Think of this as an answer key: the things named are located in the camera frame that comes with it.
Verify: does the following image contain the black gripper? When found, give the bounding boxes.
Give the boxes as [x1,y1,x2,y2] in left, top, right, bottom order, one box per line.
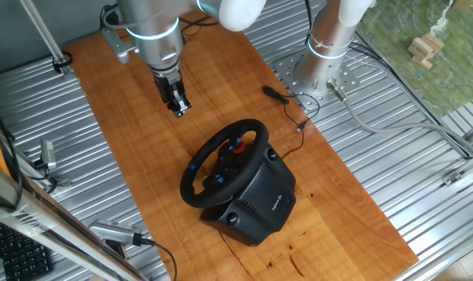
[153,69,193,119]

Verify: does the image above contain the black racing steering wheel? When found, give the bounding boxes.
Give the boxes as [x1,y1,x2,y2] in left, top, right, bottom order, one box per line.
[180,119,269,209]

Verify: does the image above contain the black wheel base housing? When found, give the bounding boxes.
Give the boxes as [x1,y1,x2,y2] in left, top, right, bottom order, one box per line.
[199,144,297,247]

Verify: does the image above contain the long wooden board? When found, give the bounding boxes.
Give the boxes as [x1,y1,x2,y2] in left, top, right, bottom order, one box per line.
[64,11,420,281]

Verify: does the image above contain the silver robot mounting plate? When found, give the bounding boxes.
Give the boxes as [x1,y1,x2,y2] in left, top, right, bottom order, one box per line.
[273,50,361,112]

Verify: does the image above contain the slanted aluminium pole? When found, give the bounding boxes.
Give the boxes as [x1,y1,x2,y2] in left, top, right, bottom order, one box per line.
[20,0,74,75]

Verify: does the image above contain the black keyboard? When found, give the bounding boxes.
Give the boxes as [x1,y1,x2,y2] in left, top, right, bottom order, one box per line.
[0,224,53,281]

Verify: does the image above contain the stacked wooden blocks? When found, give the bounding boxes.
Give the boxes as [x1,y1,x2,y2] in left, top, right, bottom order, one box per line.
[407,33,445,70]

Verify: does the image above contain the green patterned mat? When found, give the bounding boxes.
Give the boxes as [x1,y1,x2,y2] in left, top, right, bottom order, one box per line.
[355,0,473,118]

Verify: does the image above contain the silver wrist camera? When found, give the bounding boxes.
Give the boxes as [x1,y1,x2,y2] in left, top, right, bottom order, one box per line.
[101,27,140,66]

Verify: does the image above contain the thin black USB cable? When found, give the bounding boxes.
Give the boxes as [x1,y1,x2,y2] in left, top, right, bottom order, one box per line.
[262,85,322,159]

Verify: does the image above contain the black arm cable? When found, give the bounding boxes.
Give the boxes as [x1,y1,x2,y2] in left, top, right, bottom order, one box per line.
[99,3,219,37]

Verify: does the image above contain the small silver camera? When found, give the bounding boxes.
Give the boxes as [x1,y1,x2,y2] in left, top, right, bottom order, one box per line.
[40,139,58,171]

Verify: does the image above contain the ribbed silver camera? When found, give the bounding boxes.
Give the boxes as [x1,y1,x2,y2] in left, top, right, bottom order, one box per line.
[88,219,144,247]

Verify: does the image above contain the black camera cable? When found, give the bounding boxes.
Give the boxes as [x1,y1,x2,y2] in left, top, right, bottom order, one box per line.
[140,237,179,281]

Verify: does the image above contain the aluminium frame beam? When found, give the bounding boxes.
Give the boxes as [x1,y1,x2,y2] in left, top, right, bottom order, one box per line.
[0,159,148,281]

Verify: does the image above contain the thick grey robot cable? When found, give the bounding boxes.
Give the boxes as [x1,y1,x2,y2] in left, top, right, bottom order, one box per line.
[325,77,473,157]

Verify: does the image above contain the black cable bundle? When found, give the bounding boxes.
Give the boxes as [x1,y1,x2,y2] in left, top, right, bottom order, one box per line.
[349,30,473,158]

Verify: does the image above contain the small metal bracket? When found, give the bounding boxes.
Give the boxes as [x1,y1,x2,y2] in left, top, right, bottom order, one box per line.
[442,170,462,187]

